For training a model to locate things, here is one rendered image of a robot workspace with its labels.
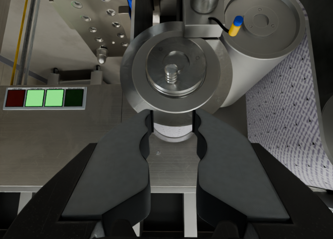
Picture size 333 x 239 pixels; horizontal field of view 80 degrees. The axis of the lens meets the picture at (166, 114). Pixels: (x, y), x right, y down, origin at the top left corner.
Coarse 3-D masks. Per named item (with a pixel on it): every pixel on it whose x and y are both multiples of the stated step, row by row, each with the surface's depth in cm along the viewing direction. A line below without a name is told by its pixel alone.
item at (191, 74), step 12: (156, 48) 25; (168, 48) 25; (180, 48) 25; (192, 48) 25; (156, 60) 24; (168, 60) 24; (180, 60) 24; (192, 60) 24; (204, 60) 24; (156, 72) 24; (180, 72) 24; (192, 72) 24; (204, 72) 24; (156, 84) 24; (168, 84) 24; (180, 84) 24; (192, 84) 24; (168, 96) 25; (180, 96) 25
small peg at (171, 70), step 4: (168, 64) 21; (172, 64) 21; (168, 68) 21; (172, 68) 21; (176, 68) 21; (168, 72) 21; (172, 72) 21; (176, 72) 21; (168, 76) 21; (172, 76) 21; (176, 76) 22; (168, 80) 22; (172, 80) 22; (176, 80) 23
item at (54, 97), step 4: (48, 92) 61; (52, 92) 61; (56, 92) 61; (60, 92) 61; (48, 96) 60; (52, 96) 60; (56, 96) 60; (60, 96) 60; (48, 100) 60; (52, 100) 60; (56, 100) 60; (60, 100) 60; (48, 104) 60; (52, 104) 60; (56, 104) 60; (60, 104) 60
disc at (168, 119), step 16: (144, 32) 27; (160, 32) 27; (128, 48) 27; (224, 48) 27; (128, 64) 26; (224, 64) 26; (128, 80) 26; (224, 80) 26; (128, 96) 26; (224, 96) 25; (160, 112) 25; (208, 112) 25
